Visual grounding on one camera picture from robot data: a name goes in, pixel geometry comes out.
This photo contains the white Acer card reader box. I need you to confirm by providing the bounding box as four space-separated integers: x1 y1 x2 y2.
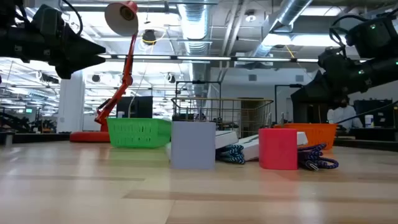
165 130 239 161

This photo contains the grey cardboard box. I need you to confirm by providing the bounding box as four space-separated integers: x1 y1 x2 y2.
170 121 217 170

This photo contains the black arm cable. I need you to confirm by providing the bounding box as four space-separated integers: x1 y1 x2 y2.
60 0 85 37
328 14 368 47

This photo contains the orange plastic basket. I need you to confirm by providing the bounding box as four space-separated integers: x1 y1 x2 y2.
273 123 338 151

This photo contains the black ceiling cord reel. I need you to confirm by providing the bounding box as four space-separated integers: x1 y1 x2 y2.
142 29 157 46

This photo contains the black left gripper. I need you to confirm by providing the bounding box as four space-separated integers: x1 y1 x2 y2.
18 22 107 80

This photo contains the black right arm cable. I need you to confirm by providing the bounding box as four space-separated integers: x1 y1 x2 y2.
328 14 368 47

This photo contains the black metal frame stand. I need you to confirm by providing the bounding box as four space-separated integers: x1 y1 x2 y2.
175 80 223 121
274 83 304 125

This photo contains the teal braided cable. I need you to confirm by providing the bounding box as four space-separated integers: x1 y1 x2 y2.
215 144 246 165

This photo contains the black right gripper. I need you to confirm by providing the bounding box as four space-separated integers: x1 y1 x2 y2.
290 46 365 108

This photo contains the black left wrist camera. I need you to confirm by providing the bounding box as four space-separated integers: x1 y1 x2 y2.
32 3 67 35

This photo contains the green plastic basket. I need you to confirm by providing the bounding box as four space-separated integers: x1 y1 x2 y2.
106 117 172 149

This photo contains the white square pillar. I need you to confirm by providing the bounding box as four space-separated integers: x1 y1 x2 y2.
56 70 86 134

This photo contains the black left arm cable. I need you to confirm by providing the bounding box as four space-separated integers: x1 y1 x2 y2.
60 0 85 37

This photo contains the black monitor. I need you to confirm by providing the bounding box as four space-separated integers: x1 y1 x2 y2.
353 98 394 129
116 95 154 119

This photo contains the pink cardboard box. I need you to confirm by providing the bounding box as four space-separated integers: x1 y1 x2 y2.
257 128 299 171

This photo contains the person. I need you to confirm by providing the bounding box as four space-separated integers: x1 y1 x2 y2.
326 96 364 130

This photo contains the red desk lamp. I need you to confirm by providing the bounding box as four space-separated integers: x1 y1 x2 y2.
69 1 139 144

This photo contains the purple braided cable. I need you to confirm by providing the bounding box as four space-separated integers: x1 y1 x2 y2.
297 142 340 172

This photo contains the metal wire basket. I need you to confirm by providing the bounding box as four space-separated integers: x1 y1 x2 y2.
170 96 275 139

